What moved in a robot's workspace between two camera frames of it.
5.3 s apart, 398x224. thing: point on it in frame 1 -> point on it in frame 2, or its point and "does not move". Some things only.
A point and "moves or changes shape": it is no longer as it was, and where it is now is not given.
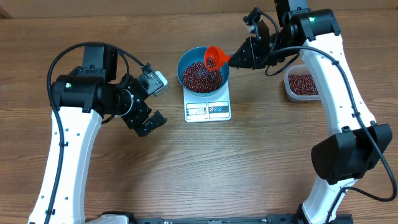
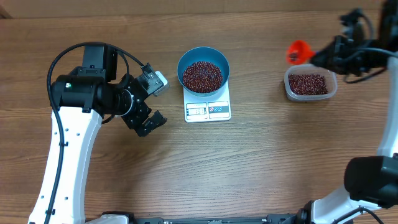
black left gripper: [138, 121] does not move
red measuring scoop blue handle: [214, 58] moves or changes shape
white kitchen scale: [216, 107] does not move
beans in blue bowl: [198, 78] does not move
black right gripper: [246, 50] -> [333, 62]
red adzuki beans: [302, 84] does not move
